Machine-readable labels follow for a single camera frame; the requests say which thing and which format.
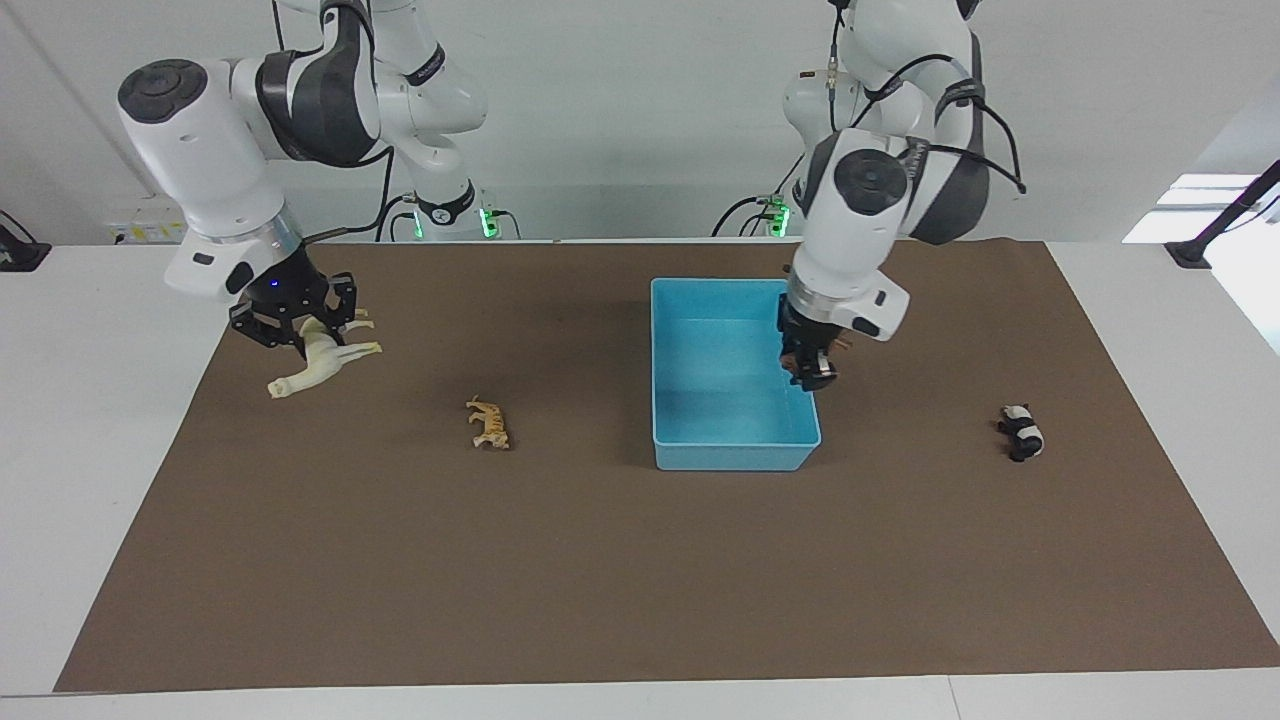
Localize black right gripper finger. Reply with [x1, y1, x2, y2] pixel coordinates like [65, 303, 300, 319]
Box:
[230, 310, 306, 358]
[322, 272, 358, 331]

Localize brown lion toy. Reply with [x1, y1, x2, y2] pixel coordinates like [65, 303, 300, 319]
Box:
[783, 333, 854, 387]

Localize cream white llama toy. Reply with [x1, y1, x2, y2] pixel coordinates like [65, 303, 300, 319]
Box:
[266, 316, 384, 401]

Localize orange striped tiger toy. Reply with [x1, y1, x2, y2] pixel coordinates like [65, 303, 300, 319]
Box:
[465, 396, 512, 452]

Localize black and white panda toy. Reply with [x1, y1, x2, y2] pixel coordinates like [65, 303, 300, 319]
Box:
[996, 403, 1046, 463]

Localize light blue storage box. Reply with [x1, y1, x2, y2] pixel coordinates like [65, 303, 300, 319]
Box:
[650, 277, 823, 473]

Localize brown table mat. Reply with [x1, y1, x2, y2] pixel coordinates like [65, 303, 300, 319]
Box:
[53, 238, 1280, 694]

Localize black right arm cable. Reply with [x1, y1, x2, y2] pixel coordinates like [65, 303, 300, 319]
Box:
[300, 145, 421, 244]

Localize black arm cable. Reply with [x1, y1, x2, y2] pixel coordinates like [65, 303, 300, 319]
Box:
[826, 0, 1028, 196]
[300, 145, 421, 244]

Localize black base cables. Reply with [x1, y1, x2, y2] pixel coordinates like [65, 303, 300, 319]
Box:
[711, 192, 803, 239]

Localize wall socket with yellow labels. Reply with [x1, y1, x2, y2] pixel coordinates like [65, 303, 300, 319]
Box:
[108, 221, 188, 245]

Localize black clamp mount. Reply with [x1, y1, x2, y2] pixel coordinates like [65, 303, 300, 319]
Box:
[0, 210, 52, 273]

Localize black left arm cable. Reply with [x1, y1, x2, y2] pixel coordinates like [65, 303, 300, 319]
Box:
[826, 0, 1028, 196]

